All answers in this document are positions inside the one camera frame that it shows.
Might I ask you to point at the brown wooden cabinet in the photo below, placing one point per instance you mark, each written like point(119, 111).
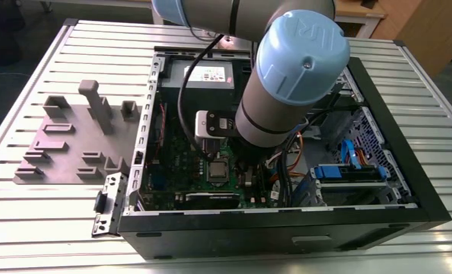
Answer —
point(427, 28)

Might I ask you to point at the black office chair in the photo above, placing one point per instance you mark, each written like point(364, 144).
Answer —
point(1, 34)

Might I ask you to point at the grey parts rack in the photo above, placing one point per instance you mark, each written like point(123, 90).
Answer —
point(77, 142)

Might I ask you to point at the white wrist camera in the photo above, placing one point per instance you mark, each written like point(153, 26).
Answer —
point(203, 125)

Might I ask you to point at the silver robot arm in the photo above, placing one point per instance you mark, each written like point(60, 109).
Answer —
point(279, 71)

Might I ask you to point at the large grey disk bay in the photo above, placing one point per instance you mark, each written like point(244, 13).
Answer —
point(354, 85)

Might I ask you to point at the black graphics card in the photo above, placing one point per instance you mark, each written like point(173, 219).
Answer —
point(211, 199)

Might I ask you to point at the CPU socket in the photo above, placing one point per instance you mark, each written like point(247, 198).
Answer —
point(217, 180)

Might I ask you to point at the hard disk in blue carrier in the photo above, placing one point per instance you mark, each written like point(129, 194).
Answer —
point(331, 172)

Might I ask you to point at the green motherboard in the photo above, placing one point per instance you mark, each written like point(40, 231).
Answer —
point(172, 171)

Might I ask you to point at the black open PC case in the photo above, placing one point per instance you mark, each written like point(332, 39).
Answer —
point(248, 237)

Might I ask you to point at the small grey disk bay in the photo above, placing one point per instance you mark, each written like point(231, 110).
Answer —
point(355, 188)

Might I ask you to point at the grey power supply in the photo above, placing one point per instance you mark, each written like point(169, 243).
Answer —
point(211, 97)

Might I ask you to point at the black RAM slot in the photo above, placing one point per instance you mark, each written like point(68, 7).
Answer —
point(244, 192)
point(255, 192)
point(249, 194)

